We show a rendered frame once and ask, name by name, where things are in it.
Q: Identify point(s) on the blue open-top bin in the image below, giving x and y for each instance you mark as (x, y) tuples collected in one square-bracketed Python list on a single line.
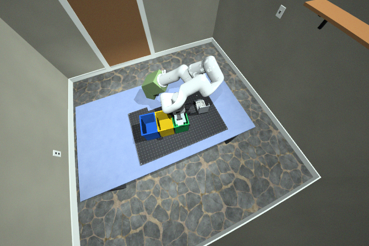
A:
[(149, 126)]

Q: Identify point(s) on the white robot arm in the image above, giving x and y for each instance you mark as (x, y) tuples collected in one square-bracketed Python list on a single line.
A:
[(194, 79)]

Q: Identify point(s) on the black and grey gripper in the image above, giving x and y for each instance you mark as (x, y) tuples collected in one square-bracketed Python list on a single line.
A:
[(183, 110)]

